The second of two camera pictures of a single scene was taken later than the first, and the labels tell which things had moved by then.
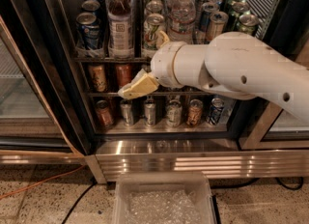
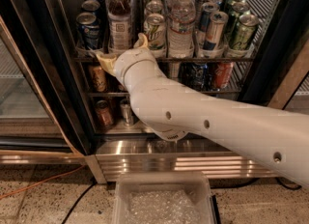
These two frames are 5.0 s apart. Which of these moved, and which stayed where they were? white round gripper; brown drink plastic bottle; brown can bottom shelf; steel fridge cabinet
Moved: white round gripper
Stayed: brown drink plastic bottle; brown can bottom shelf; steel fridge cabinet
